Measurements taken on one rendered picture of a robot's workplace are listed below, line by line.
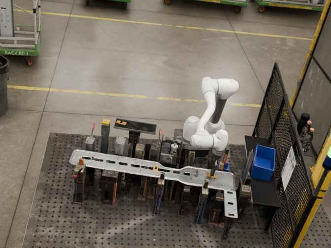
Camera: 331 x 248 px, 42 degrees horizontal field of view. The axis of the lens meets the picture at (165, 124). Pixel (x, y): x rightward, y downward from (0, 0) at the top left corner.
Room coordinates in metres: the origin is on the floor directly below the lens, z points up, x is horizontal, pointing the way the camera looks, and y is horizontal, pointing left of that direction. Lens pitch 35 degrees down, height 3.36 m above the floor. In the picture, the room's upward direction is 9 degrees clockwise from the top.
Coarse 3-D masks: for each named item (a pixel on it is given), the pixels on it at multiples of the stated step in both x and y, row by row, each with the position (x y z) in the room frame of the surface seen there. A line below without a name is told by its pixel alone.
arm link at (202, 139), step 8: (208, 96) 3.08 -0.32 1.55; (208, 104) 3.02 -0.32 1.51; (208, 112) 2.92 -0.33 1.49; (200, 120) 2.84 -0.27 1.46; (200, 128) 2.75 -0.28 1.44; (192, 136) 2.66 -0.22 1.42; (200, 136) 2.65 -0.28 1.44; (208, 136) 2.67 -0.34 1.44; (192, 144) 2.62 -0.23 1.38; (200, 144) 2.61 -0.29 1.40; (208, 144) 2.62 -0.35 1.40
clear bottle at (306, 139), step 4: (312, 128) 2.72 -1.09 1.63; (308, 132) 2.71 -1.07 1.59; (312, 132) 2.70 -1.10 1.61; (304, 136) 2.73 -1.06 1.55; (308, 136) 2.69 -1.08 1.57; (312, 136) 2.69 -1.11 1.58; (304, 140) 2.70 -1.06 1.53; (308, 140) 2.68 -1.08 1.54; (304, 144) 2.69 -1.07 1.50; (308, 144) 2.69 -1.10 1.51; (304, 148) 2.69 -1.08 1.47; (308, 148) 2.69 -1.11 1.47
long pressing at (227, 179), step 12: (72, 156) 2.68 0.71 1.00; (84, 156) 2.71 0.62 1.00; (96, 156) 2.73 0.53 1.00; (108, 156) 2.76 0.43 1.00; (120, 156) 2.78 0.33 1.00; (108, 168) 2.61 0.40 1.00; (120, 168) 2.63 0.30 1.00; (132, 168) 2.66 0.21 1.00; (144, 168) 2.68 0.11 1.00; (168, 168) 2.73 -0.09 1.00; (192, 168) 2.78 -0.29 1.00; (204, 168) 2.81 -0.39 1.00; (180, 180) 2.62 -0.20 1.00; (192, 180) 2.64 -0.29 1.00; (216, 180) 2.68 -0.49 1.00; (228, 180) 2.71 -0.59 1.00
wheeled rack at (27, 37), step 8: (40, 8) 6.64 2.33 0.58; (40, 16) 6.63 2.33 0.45; (16, 24) 6.54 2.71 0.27; (24, 24) 6.59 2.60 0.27; (40, 24) 6.62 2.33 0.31; (16, 32) 6.19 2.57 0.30; (24, 32) 6.22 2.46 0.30; (32, 32) 6.25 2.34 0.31; (40, 32) 6.38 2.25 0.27; (0, 40) 5.87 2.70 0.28; (8, 40) 5.91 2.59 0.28; (16, 40) 5.83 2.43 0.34; (24, 40) 6.00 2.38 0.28; (32, 40) 6.03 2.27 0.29; (40, 40) 6.22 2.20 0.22; (0, 48) 5.63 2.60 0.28; (16, 48) 5.70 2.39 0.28; (24, 48) 5.74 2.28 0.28; (32, 48) 5.79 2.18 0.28; (32, 56) 5.79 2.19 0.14
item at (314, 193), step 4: (324, 164) 2.07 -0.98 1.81; (324, 168) 2.06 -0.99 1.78; (328, 168) 2.05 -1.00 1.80; (324, 172) 2.07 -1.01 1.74; (328, 172) 2.08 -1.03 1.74; (324, 176) 2.07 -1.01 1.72; (320, 180) 2.07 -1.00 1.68; (320, 184) 2.07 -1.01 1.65; (316, 188) 2.07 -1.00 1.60; (312, 192) 2.09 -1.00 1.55; (316, 192) 2.07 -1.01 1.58; (316, 196) 2.06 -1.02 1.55
